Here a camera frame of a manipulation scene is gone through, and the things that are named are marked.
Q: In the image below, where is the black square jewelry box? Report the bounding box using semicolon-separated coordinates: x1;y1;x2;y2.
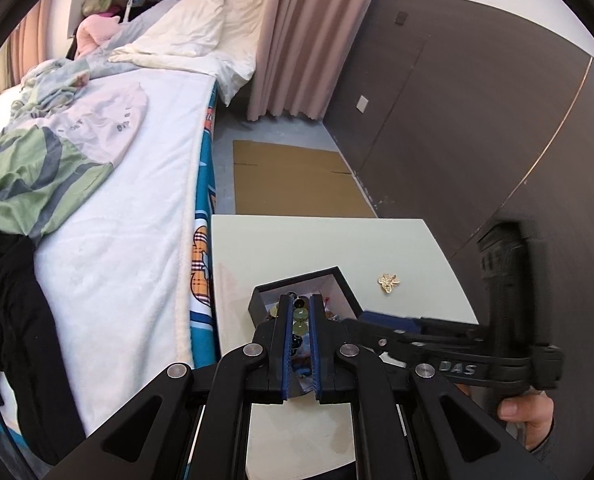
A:
248;265;365;361

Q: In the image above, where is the white pillow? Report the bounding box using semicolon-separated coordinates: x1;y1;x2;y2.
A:
131;0;227;58

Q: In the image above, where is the light blue crumpled garment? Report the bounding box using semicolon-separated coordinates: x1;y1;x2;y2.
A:
10;58;90;122

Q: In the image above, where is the dark green bead bracelet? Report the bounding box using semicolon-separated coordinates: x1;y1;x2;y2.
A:
269;291;313;376

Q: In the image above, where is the white low table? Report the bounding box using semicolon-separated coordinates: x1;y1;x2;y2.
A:
211;214;476;479

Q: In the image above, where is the pink curtain far left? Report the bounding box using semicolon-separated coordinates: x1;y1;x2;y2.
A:
9;0;52;84

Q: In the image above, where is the white printed t-shirt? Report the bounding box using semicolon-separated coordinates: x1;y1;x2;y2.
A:
9;82;148;166

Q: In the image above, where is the person's right hand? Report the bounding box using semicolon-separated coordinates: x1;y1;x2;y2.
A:
497;390;554;451

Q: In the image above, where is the pink plush toy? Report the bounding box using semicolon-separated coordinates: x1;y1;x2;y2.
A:
74;14;120;58

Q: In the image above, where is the green grey patterned garment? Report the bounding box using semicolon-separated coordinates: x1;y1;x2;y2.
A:
0;126;114;243

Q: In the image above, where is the brown cardboard floor sheet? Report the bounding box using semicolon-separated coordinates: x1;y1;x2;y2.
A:
233;140;374;218

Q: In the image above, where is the pink curtain near bed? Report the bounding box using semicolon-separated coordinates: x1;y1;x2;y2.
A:
247;0;371;122

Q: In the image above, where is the white duvet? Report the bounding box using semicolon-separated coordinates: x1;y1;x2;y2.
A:
109;0;267;104

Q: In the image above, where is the white wall socket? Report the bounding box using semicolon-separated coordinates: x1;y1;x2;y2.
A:
355;96;369;113

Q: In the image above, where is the black garment on bed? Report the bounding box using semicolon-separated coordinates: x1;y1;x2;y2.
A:
0;234;85;465

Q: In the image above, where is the gold butterfly brooch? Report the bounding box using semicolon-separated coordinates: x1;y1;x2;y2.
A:
377;273;400;295

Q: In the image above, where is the bed with white blanket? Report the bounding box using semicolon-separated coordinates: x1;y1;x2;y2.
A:
0;0;279;461

